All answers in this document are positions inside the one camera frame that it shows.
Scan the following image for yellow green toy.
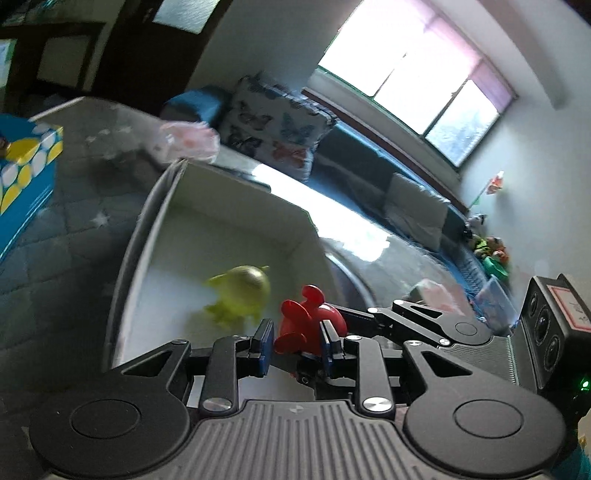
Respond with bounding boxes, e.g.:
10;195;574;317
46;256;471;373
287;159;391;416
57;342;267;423
204;265;270;328

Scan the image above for quilted star tablecloth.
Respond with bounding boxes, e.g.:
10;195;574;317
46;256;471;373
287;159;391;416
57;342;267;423
0;96;463;462

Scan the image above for dark wooden door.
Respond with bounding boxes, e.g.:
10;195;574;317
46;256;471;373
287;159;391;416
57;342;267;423
152;0;233;34

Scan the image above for pink plastic bag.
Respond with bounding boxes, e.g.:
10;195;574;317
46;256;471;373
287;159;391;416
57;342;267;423
152;121;221;164

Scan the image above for window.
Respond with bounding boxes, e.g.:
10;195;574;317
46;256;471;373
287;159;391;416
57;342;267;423
318;1;515;168

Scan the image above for blue yellow patterned box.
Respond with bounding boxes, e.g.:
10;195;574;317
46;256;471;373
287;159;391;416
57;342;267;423
0;113;64;257

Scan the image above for dark wooden cabinet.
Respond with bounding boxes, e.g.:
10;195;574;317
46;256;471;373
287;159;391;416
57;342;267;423
1;1;108;91

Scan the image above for butterfly print cushion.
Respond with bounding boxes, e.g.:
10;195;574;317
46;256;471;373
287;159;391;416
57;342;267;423
218;75;338;182

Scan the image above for white tissue pack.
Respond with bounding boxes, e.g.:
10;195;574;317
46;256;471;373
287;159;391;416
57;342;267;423
408;279;474;316

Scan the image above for grey cushion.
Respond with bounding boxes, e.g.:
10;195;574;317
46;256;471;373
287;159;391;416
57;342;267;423
384;173;450;251

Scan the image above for red pig toy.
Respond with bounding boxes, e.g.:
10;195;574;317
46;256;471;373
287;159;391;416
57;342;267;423
273;285;348;356

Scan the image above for blue sofa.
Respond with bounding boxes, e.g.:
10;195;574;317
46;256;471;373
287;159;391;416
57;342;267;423
160;86;489;299

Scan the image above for grey cardboard box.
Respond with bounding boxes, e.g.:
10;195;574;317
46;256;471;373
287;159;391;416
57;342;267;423
103;157;371;398

